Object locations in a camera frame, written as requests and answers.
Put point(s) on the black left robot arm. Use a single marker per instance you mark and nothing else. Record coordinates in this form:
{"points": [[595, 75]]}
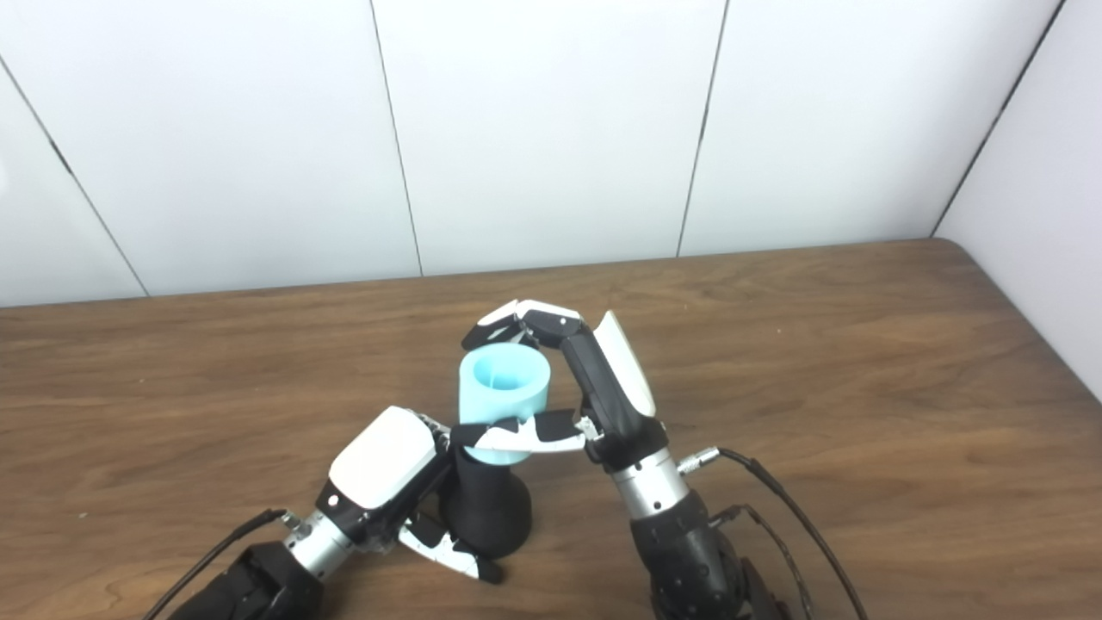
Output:
{"points": [[258, 585]]}

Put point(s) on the black flared nozzle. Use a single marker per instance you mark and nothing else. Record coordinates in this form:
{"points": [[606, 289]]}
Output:
{"points": [[486, 512]]}

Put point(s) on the white and black left hand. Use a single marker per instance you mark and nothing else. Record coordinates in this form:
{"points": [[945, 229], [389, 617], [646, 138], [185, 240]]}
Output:
{"points": [[383, 456]]}

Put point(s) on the white and black right hand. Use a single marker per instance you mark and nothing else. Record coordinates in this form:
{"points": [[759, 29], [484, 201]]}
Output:
{"points": [[616, 396]]}

